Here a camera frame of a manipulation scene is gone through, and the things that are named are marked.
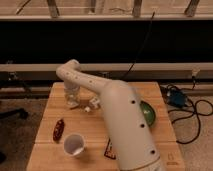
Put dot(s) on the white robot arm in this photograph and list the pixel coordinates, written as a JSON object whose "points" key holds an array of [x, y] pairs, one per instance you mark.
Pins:
{"points": [[127, 128]]}

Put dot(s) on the white sponge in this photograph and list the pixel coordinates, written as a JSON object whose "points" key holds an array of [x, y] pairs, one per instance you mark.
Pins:
{"points": [[72, 103]]}

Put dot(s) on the green ceramic bowl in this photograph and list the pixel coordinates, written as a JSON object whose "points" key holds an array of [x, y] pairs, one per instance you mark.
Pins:
{"points": [[149, 113]]}

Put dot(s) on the red snack bar wrapper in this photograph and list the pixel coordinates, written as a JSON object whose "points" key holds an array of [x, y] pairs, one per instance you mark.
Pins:
{"points": [[109, 151]]}

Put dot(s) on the white tube bottle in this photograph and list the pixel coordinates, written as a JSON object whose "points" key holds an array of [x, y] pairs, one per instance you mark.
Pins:
{"points": [[94, 103]]}

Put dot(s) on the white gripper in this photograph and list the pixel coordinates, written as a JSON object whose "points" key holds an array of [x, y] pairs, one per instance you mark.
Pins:
{"points": [[71, 90]]}

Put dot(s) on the dark red oblong object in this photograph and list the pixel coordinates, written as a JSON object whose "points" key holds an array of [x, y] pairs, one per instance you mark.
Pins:
{"points": [[58, 130]]}

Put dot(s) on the blue power adapter box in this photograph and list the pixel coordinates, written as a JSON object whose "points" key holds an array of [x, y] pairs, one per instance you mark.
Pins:
{"points": [[176, 98]]}

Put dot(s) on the black office chair base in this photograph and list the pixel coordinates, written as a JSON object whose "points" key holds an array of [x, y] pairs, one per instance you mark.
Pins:
{"points": [[21, 112]]}

